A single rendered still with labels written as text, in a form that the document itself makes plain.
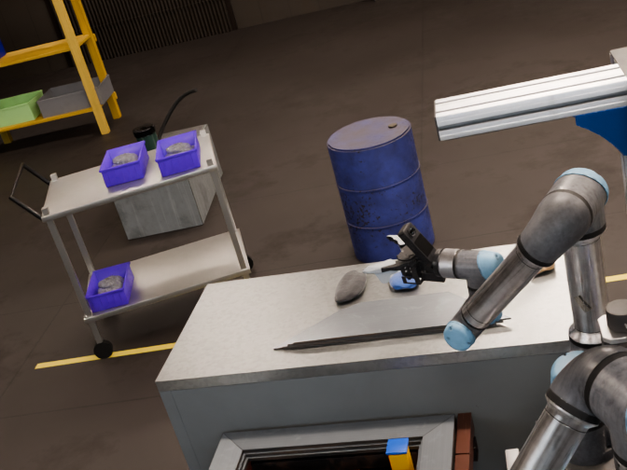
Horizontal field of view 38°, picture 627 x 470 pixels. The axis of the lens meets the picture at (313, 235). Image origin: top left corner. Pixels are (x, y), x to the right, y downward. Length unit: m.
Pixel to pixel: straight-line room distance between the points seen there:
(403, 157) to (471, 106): 3.63
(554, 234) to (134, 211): 5.05
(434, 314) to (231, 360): 0.65
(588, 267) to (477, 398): 0.77
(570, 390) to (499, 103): 0.48
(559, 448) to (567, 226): 0.58
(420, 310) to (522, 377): 0.38
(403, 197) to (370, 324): 2.47
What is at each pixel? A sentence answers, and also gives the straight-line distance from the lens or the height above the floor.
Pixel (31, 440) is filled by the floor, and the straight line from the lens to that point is 5.00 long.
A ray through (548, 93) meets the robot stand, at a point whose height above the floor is 2.03.
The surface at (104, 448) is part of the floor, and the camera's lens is 4.68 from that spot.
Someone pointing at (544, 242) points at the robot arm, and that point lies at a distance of 1.97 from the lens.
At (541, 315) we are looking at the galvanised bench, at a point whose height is 1.05.
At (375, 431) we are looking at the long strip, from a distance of 2.77.
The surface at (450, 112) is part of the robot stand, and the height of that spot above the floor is 2.03.
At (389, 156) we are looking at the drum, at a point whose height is 0.68.
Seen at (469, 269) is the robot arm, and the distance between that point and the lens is 2.25.
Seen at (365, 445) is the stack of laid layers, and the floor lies 0.84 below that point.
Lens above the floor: 2.55
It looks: 25 degrees down
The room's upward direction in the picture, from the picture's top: 16 degrees counter-clockwise
